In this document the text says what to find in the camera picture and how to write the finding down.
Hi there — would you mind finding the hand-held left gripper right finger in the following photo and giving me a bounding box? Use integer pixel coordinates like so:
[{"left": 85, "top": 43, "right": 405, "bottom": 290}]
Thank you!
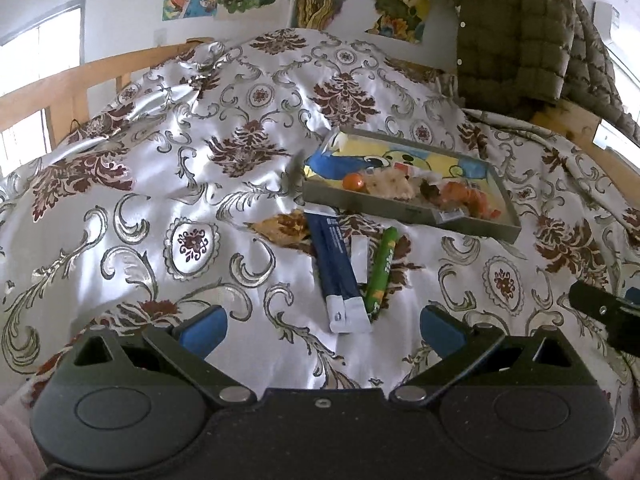
[{"left": 389, "top": 304, "right": 587, "bottom": 405}]

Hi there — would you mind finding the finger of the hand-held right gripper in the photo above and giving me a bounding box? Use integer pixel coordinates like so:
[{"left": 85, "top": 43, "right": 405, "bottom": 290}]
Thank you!
[{"left": 569, "top": 280, "right": 640, "bottom": 328}]

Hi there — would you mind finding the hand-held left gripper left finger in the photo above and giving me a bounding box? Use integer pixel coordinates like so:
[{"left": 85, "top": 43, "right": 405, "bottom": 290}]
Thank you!
[{"left": 72, "top": 305, "right": 258, "bottom": 407}]

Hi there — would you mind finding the green snack tube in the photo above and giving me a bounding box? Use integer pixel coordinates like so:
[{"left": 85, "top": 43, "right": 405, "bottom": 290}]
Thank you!
[{"left": 362, "top": 226, "right": 399, "bottom": 317}]

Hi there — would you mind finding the grey shallow tray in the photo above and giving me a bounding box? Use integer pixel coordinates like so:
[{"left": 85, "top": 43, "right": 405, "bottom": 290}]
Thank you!
[{"left": 302, "top": 127, "right": 523, "bottom": 244}]

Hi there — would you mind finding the blue snack packet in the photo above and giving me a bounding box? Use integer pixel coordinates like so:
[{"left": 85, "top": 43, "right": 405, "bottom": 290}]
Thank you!
[{"left": 306, "top": 210, "right": 372, "bottom": 334}]

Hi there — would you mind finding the golden brown snack packet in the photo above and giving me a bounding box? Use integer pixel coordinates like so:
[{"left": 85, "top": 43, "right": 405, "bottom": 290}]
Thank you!
[{"left": 249, "top": 211, "right": 313, "bottom": 248}]

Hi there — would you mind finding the beige snack packet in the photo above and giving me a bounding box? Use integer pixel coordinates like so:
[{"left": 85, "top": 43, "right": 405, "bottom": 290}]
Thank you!
[{"left": 366, "top": 169, "right": 420, "bottom": 200}]

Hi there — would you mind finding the white red snack packet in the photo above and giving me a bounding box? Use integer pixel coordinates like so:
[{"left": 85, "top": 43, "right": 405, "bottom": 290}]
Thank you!
[{"left": 394, "top": 161, "right": 443, "bottom": 182}]

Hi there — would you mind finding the floral patterned satin blanket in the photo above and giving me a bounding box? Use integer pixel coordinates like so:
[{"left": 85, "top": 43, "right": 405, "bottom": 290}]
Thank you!
[{"left": 0, "top": 27, "right": 640, "bottom": 461}]

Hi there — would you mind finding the white cabinet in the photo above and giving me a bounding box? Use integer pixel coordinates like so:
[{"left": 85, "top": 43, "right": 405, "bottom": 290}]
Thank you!
[{"left": 594, "top": 119, "right": 640, "bottom": 153}]

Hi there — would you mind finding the painted paper tray liner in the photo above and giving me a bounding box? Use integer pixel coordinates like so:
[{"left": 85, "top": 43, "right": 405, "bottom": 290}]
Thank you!
[{"left": 306, "top": 132, "right": 493, "bottom": 196}]

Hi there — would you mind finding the olive quilted jacket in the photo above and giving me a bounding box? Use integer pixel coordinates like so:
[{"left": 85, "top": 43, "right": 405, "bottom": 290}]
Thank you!
[{"left": 452, "top": 0, "right": 640, "bottom": 147}]

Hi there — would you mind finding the white air conditioner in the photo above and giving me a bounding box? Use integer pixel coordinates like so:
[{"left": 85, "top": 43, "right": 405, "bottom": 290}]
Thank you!
[{"left": 592, "top": 1, "right": 640, "bottom": 73}]

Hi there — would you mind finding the bright window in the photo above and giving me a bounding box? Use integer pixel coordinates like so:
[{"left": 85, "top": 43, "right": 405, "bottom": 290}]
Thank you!
[{"left": 0, "top": 0, "right": 87, "bottom": 177}]

